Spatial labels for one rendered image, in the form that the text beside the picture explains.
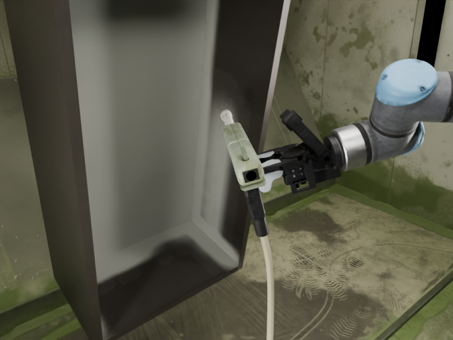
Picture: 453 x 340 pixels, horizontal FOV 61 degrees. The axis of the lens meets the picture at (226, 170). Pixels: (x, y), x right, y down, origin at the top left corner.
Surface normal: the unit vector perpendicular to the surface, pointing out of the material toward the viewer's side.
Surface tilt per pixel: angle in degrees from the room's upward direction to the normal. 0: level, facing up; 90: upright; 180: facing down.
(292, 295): 0
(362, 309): 0
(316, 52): 90
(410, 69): 35
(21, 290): 57
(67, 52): 102
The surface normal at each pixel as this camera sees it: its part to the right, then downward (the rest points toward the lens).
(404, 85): -0.22, -0.54
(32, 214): 0.50, -0.26
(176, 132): 0.64, 0.46
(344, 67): -0.79, 0.26
